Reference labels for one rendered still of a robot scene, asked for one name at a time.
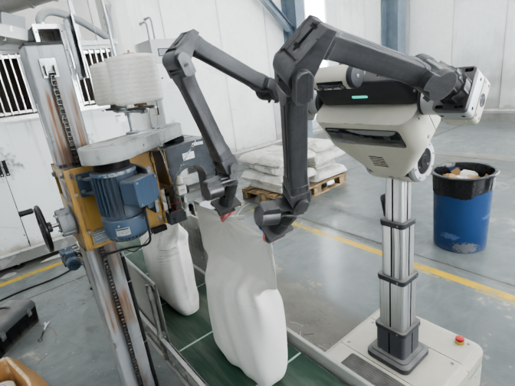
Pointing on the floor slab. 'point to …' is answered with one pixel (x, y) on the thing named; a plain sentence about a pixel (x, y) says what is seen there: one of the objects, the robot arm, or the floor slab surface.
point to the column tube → (94, 268)
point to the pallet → (281, 194)
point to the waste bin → (462, 207)
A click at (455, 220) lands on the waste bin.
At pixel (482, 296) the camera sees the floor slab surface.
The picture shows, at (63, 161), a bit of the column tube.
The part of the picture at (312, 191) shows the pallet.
